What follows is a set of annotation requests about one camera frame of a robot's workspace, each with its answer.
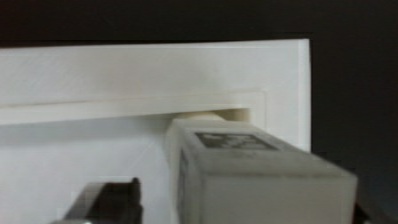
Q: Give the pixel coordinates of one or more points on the white table leg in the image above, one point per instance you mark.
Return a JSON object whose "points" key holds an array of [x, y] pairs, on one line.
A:
{"points": [[246, 179]]}

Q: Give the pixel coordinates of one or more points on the white square tabletop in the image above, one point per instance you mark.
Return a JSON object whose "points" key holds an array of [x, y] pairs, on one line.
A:
{"points": [[90, 99]]}

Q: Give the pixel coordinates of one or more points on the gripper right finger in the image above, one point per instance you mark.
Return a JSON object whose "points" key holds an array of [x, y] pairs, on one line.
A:
{"points": [[365, 216]]}

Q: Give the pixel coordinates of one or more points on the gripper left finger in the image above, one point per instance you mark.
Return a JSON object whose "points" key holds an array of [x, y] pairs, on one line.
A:
{"points": [[117, 208]]}

